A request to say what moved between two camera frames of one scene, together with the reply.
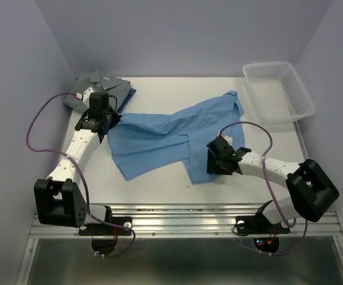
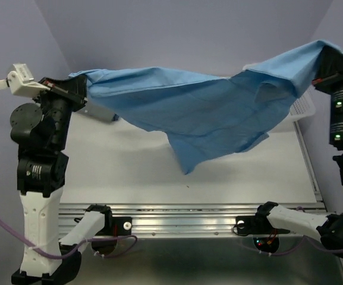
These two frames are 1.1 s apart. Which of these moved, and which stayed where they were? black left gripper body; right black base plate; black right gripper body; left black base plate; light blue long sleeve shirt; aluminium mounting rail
Moved: light blue long sleeve shirt; black left gripper body; black right gripper body
Stayed: left black base plate; right black base plate; aluminium mounting rail
